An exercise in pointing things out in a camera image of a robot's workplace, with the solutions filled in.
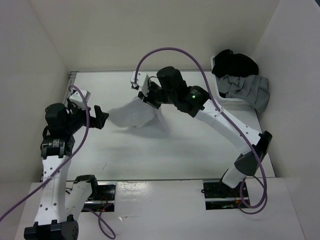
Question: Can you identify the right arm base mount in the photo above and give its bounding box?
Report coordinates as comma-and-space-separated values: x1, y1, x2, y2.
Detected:
201, 180, 250, 210

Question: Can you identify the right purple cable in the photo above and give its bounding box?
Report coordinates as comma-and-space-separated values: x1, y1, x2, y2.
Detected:
133, 47, 268, 215

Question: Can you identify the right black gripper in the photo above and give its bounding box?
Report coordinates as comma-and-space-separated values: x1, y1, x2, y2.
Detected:
138, 79, 176, 109

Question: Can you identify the purple cable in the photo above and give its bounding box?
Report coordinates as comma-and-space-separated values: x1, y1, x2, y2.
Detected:
133, 47, 268, 215
0, 85, 117, 238

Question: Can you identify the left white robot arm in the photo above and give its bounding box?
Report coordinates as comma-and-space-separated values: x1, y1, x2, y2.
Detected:
23, 102, 109, 240

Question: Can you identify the white plastic bin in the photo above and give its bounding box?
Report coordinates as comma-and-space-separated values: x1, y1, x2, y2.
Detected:
210, 55, 251, 106

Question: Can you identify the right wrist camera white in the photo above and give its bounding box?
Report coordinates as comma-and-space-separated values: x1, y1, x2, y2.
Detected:
130, 71, 150, 96

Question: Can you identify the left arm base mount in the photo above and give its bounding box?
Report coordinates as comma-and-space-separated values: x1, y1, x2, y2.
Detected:
82, 181, 116, 213

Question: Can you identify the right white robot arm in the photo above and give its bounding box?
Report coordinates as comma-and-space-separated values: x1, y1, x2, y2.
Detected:
132, 66, 272, 197

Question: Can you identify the white skirt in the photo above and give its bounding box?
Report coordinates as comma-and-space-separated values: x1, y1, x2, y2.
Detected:
107, 97, 169, 132

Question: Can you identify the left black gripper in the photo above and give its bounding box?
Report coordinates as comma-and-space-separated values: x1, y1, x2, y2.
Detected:
65, 96, 109, 133

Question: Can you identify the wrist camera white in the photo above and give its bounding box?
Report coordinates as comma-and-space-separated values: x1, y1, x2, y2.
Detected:
67, 88, 91, 110
130, 71, 150, 96

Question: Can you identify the grey garment in bin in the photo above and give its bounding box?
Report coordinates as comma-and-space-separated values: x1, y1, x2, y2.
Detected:
216, 74, 271, 113

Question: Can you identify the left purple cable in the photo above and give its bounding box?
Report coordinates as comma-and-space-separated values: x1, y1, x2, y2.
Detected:
0, 85, 117, 238

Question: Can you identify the black garment in bin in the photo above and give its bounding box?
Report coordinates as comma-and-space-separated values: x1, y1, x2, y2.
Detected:
211, 49, 259, 78

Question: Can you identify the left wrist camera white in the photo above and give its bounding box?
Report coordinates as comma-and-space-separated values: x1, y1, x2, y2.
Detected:
67, 88, 91, 110

